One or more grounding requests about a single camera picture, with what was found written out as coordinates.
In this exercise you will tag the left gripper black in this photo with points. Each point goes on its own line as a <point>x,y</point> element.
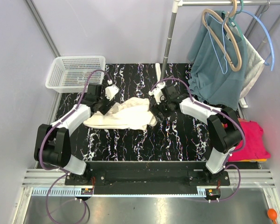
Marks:
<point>108,104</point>

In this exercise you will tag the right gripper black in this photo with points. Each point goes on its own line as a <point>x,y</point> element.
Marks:
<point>156,108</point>

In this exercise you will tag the cream white t shirt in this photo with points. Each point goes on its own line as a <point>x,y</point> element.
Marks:
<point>132,114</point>

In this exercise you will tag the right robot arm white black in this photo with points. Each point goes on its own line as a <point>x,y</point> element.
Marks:
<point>225,131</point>

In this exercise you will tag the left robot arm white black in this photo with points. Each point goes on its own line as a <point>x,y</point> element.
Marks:
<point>53,148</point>

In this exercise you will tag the white perforated plastic basket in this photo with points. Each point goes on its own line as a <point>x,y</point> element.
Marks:
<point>68,74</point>

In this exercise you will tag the teal t shirt hanging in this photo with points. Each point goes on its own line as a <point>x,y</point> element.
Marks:
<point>207,81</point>

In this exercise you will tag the white grey towel hanging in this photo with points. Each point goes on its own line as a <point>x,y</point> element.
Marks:
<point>254,68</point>

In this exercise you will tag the pink red t shirt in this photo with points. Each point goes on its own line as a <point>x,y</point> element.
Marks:
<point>254,146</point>

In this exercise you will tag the metal clothes rack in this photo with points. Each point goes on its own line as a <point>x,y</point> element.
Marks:
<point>180,3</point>

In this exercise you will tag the yellow object under shirt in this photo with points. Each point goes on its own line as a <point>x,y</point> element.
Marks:
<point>253,160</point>

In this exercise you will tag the beige clothes hanger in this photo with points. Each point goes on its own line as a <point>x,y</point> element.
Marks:
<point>216,17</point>

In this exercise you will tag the light blue thick hanger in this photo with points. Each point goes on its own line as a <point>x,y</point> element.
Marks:
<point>270,60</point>

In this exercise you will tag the orange ball object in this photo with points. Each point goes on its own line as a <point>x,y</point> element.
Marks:
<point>272,214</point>

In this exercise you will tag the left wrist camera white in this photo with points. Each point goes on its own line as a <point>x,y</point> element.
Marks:
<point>111,90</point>

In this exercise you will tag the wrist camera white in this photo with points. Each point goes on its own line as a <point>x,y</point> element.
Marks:
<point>111,90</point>
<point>157,94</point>

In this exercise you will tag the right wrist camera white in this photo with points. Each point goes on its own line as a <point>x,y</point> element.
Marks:
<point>157,94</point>

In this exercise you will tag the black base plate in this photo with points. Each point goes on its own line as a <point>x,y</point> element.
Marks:
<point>190,172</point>

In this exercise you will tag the thin blue wire hanger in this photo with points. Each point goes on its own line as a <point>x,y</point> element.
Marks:
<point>216,47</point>

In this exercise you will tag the aluminium frame rail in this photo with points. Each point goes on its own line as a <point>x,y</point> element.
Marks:
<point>41,177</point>

